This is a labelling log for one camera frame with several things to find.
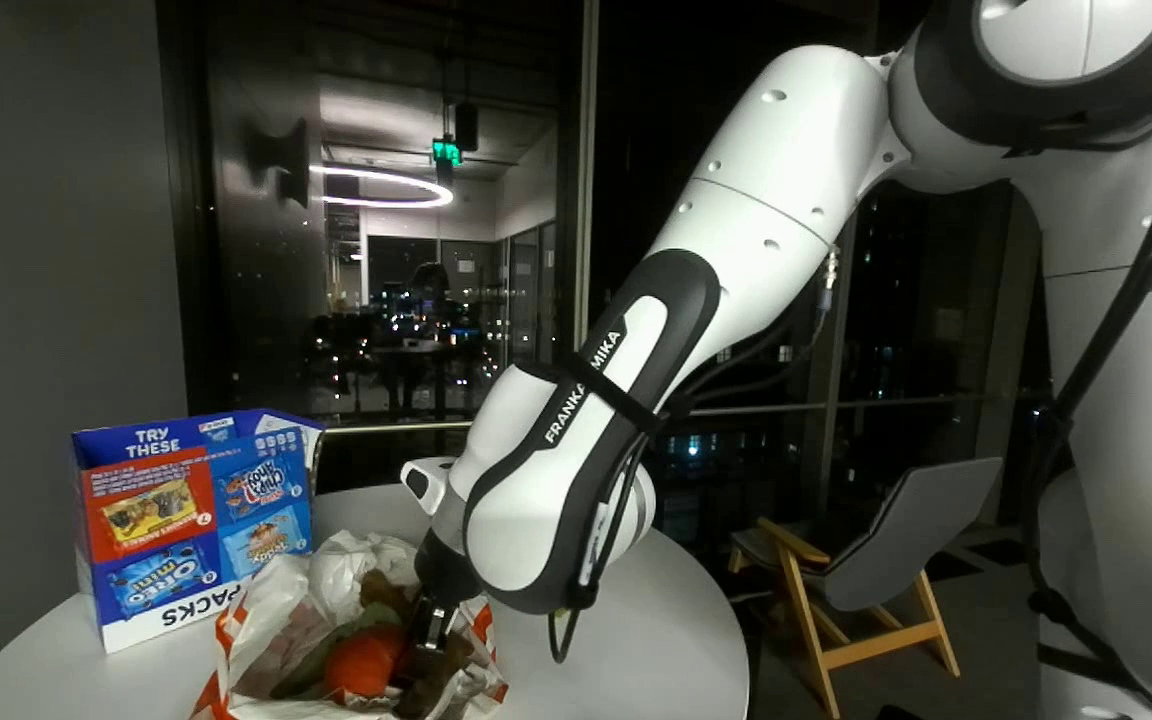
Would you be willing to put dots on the wooden chair grey seat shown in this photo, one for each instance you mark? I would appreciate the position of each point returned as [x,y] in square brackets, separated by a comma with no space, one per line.
[897,546]

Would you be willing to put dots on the black wall speaker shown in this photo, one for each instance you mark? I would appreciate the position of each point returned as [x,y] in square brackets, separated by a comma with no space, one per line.
[280,162]

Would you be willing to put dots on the white window mullion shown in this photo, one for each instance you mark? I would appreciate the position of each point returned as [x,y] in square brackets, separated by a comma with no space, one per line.
[585,175]

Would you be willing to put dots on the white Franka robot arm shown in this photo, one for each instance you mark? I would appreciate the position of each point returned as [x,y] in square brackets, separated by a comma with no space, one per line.
[760,213]

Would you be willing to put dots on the white plastic bag orange print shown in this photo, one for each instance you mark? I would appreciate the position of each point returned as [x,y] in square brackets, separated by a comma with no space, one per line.
[270,625]

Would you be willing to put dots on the black ceiling box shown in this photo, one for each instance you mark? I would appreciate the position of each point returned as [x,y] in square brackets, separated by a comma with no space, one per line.
[466,126]

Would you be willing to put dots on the white window rail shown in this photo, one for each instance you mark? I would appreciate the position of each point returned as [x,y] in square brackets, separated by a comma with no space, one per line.
[402,424]

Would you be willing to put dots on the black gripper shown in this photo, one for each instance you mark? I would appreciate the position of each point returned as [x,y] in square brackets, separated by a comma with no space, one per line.
[444,575]

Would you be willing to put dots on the green exit sign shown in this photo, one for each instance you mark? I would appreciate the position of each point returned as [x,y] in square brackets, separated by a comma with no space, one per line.
[449,152]

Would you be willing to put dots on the blue snack pack box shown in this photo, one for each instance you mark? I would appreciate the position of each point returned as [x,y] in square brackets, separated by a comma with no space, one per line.
[190,524]

